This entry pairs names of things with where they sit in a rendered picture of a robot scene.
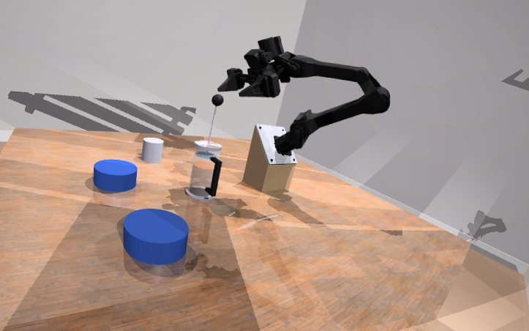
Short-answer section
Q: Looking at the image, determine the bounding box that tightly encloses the blue cylinder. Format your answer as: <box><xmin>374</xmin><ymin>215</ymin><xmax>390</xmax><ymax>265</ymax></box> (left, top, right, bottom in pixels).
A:
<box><xmin>123</xmin><ymin>208</ymin><xmax>189</xmax><ymax>265</ymax></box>
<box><xmin>94</xmin><ymin>159</ymin><xmax>138</xmax><ymax>193</ymax></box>

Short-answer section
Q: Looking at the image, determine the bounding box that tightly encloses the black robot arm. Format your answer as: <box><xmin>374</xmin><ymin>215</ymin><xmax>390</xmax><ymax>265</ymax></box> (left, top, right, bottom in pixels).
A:
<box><xmin>244</xmin><ymin>36</ymin><xmax>390</xmax><ymax>156</ymax></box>

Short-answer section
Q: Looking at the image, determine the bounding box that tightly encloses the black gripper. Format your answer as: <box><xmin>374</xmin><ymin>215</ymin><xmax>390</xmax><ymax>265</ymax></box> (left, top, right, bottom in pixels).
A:
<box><xmin>217</xmin><ymin>67</ymin><xmax>280</xmax><ymax>97</ymax></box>

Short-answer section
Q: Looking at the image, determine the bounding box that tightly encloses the glass french press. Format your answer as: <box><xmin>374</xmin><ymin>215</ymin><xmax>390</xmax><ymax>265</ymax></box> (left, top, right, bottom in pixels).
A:
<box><xmin>185</xmin><ymin>94</ymin><xmax>224</xmax><ymax>201</ymax></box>

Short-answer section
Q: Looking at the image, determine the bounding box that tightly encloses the grey cylinder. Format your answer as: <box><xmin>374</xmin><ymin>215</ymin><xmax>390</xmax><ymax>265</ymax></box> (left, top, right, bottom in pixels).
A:
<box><xmin>141</xmin><ymin>138</ymin><xmax>163</xmax><ymax>163</ymax></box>

